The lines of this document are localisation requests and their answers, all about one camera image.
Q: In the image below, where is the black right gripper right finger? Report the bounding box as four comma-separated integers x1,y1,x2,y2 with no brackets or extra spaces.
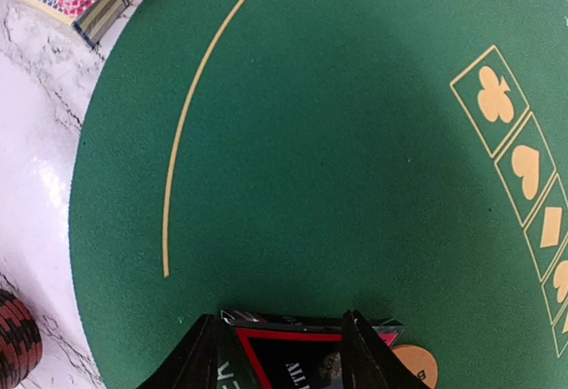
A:
340,310,427,389

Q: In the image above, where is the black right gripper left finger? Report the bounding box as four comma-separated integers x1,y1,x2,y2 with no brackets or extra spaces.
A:
148,314,220,389

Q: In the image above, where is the orange big blind button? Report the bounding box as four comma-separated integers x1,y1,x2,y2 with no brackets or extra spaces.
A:
392,345,438,388

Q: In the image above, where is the black triangular all-in button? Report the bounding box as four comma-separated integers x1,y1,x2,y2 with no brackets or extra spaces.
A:
217,309,407,389

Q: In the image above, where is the dark red 100 chip stack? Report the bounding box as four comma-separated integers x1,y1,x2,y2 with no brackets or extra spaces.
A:
1,290,43,388

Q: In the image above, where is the green round poker mat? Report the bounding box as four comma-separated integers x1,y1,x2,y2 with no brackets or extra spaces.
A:
69,0,567,388

